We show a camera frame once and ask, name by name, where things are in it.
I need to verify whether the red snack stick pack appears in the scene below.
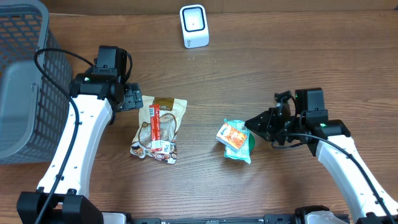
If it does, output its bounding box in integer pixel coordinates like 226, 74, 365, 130
149, 104, 162, 152

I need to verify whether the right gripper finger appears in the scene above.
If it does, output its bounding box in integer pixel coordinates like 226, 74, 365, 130
244, 109, 273, 131
253, 131, 274, 142

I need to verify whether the beige dried food bag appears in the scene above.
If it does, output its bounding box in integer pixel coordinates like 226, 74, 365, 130
130, 95, 187, 164

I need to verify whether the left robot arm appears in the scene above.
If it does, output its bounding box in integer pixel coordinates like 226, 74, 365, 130
17, 73, 143, 224

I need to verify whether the grey plastic mesh basket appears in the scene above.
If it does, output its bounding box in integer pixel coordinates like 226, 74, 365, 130
1, 1, 72, 164

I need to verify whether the white barcode scanner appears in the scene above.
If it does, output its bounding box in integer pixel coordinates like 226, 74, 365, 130
179, 4, 210, 49

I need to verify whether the orange tissue packet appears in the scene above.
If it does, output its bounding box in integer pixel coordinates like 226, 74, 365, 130
216, 123, 248, 151

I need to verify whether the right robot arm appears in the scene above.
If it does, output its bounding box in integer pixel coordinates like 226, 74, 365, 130
245, 88, 397, 223

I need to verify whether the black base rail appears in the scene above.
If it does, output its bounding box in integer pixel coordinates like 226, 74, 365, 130
102, 211, 351, 224

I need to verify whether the teal wet wipes packet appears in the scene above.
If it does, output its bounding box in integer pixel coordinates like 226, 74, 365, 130
224, 119, 255, 164

